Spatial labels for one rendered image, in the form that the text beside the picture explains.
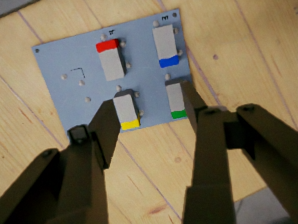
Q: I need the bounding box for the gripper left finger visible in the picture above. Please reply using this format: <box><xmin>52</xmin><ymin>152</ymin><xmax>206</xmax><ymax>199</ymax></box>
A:
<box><xmin>0</xmin><ymin>99</ymin><xmax>121</xmax><ymax>224</ymax></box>

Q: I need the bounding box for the white block with red end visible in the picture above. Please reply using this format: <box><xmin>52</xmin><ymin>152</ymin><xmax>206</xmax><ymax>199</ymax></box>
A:
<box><xmin>96</xmin><ymin>39</ymin><xmax>127</xmax><ymax>81</ymax></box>

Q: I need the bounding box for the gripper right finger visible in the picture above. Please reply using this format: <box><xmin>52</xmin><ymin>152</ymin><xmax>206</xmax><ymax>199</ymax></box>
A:
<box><xmin>180</xmin><ymin>81</ymin><xmax>298</xmax><ymax>224</ymax></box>

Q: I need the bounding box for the grey block with yellow end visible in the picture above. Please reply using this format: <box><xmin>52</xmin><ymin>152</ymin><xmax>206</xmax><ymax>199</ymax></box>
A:
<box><xmin>113</xmin><ymin>89</ymin><xmax>140</xmax><ymax>130</ymax></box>

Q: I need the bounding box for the grey metal bar with blue end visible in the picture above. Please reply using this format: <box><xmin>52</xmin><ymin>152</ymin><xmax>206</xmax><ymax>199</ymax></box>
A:
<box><xmin>152</xmin><ymin>24</ymin><xmax>179</xmax><ymax>68</ymax></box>

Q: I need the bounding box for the grey block with green end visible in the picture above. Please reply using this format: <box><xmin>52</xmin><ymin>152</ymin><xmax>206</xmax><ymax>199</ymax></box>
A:
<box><xmin>165</xmin><ymin>78</ymin><xmax>187</xmax><ymax>119</ymax></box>

